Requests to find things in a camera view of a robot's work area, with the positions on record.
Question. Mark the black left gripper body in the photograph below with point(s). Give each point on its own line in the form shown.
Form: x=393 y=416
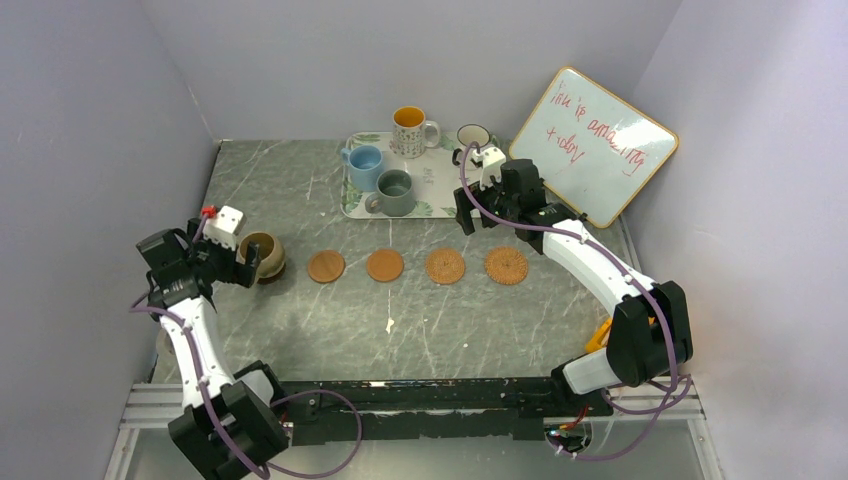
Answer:
x=215 y=262

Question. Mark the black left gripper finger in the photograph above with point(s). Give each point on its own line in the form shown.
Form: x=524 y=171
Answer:
x=195 y=228
x=248 y=269

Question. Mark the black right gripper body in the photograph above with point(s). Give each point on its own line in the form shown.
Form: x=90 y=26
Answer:
x=495 y=201

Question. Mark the beige ceramic mug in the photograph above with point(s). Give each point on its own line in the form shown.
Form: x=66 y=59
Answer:
x=272 y=252

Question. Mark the dark brown coaster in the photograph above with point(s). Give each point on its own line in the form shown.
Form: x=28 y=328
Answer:
x=273 y=278

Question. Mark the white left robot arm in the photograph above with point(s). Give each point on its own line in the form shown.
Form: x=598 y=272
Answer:
x=228 y=428

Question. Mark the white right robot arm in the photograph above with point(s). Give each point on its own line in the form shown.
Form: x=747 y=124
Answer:
x=650 y=332

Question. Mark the leaf-patterned white tray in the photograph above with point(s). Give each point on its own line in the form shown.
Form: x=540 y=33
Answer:
x=434 y=177

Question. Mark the white mug black rim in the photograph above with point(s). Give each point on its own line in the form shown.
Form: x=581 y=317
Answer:
x=471 y=133

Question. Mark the grey-green mug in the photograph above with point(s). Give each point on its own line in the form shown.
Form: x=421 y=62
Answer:
x=394 y=196

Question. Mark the yellow-inside patterned mug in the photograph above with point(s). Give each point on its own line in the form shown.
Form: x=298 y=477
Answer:
x=413 y=133

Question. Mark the yellow-framed whiteboard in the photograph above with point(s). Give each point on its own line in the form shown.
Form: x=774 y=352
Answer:
x=592 y=149

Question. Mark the light blue mug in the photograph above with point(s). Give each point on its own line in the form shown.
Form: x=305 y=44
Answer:
x=365 y=165

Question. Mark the yellow plastic bin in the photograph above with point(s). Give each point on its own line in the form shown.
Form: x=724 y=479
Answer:
x=600 y=337

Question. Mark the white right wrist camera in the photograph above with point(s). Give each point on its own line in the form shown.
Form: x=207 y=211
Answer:
x=489 y=156

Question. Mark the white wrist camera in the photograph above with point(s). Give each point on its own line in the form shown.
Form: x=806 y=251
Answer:
x=489 y=156
x=221 y=225

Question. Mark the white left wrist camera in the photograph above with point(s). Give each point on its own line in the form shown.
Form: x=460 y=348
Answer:
x=221 y=225

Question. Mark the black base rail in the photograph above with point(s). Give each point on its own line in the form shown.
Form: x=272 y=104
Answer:
x=522 y=408

